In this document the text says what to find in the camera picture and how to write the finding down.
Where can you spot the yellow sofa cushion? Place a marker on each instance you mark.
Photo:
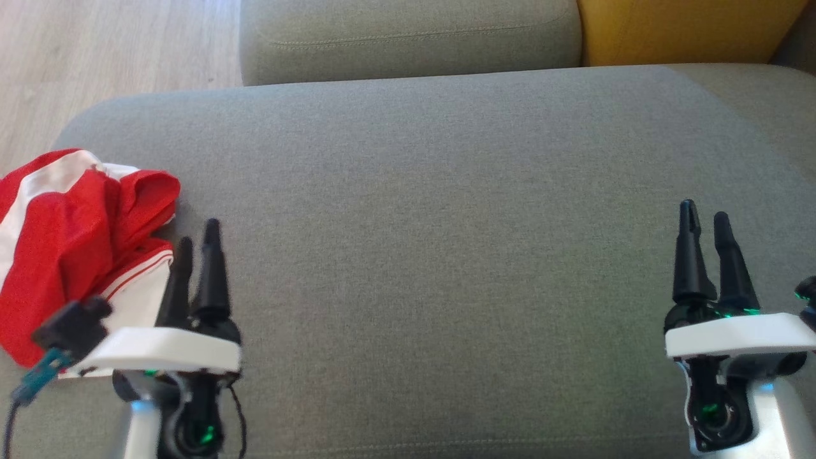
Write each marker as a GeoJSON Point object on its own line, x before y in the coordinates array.
{"type": "Point", "coordinates": [682, 32]}

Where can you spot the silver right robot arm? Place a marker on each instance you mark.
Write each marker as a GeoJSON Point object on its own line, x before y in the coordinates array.
{"type": "Point", "coordinates": [787, 421]}

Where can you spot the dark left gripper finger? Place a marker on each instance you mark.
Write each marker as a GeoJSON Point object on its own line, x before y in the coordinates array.
{"type": "Point", "coordinates": [178, 293]}
{"type": "Point", "coordinates": [212, 280]}

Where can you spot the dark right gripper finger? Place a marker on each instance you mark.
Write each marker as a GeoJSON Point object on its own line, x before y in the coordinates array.
{"type": "Point", "coordinates": [736, 280]}
{"type": "Point", "coordinates": [692, 268]}

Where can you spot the light grey sofa seat cushion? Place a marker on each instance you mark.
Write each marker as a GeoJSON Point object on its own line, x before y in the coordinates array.
{"type": "Point", "coordinates": [778, 108]}

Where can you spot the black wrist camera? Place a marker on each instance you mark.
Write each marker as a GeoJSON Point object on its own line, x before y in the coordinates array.
{"type": "Point", "coordinates": [73, 328]}
{"type": "Point", "coordinates": [808, 290]}

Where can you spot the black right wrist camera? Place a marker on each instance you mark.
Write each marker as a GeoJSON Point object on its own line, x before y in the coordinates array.
{"type": "Point", "coordinates": [808, 290]}

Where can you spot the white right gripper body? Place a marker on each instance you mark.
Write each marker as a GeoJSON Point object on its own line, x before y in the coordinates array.
{"type": "Point", "coordinates": [733, 335]}

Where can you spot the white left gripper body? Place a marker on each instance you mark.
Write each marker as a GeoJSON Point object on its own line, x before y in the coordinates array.
{"type": "Point", "coordinates": [166, 349]}

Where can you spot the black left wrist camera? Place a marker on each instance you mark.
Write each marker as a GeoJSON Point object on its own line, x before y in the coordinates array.
{"type": "Point", "coordinates": [73, 328]}

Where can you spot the grey sofa back cushion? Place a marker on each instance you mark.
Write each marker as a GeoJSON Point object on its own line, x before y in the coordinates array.
{"type": "Point", "coordinates": [408, 38]}
{"type": "Point", "coordinates": [800, 51]}

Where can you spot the red white basketball jersey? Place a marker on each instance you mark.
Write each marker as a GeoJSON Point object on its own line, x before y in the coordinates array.
{"type": "Point", "coordinates": [143, 299]}

